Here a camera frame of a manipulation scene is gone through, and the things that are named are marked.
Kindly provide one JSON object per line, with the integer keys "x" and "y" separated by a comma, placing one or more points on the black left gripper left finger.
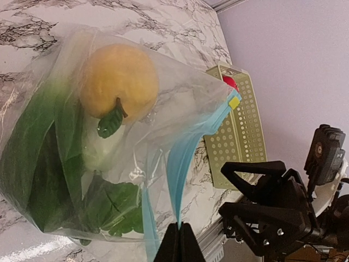
{"x": 170, "y": 248}

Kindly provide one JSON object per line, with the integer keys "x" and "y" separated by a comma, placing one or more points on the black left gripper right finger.
{"x": 189, "y": 248}

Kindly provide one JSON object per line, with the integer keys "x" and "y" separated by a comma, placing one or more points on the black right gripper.
{"x": 274, "y": 231}

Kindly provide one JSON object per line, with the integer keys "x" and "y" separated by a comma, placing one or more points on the red fake apple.
{"x": 230, "y": 81}

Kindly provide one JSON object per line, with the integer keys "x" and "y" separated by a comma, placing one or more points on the clear zip top bag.
{"x": 154, "y": 152}

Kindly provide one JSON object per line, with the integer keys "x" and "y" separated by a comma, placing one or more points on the yellow fake fruit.
{"x": 119, "y": 73}

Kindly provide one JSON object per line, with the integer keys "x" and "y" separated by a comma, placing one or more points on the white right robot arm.
{"x": 324, "y": 194}

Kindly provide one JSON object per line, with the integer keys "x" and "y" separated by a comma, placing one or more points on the fake bok choy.
{"x": 42, "y": 168}

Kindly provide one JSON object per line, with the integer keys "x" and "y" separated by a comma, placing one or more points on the pale green plastic basket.
{"x": 240, "y": 136}

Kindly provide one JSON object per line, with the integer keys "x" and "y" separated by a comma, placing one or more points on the front aluminium table rail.
{"x": 211, "y": 242}

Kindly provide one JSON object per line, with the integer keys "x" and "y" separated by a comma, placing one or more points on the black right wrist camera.
{"x": 325, "y": 155}

